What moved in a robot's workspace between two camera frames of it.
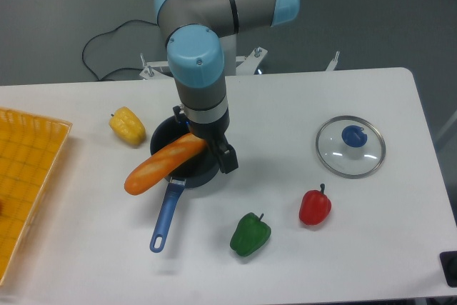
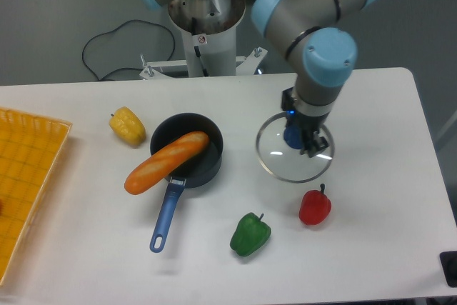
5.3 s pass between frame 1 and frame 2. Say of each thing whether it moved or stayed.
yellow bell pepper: stayed
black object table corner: stayed
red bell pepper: stayed
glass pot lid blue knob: moved
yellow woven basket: stayed
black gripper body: moved
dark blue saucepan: stayed
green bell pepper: stayed
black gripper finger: moved
